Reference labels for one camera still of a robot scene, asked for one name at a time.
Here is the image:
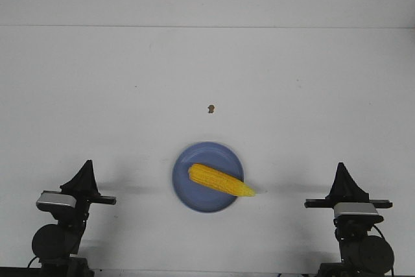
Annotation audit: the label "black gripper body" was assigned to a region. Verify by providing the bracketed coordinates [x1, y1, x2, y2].
[74, 192, 116, 215]
[303, 195, 392, 208]

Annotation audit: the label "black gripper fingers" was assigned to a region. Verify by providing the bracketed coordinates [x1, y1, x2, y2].
[60, 160, 99, 193]

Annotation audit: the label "yellow corn cob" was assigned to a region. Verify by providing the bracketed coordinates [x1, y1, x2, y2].
[188, 163, 256, 197]

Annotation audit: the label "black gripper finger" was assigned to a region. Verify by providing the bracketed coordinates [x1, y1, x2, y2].
[326, 162, 369, 200]

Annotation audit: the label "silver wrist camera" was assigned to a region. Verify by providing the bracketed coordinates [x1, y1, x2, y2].
[36, 191, 77, 211]
[333, 202, 384, 224]

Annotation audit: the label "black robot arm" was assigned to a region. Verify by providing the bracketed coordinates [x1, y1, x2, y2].
[32, 160, 117, 276]
[304, 162, 395, 276]

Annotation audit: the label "small brown table mark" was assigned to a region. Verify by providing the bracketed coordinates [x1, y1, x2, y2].
[207, 104, 215, 114]

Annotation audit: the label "blue round plate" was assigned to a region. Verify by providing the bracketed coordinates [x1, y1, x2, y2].
[172, 141, 244, 213]

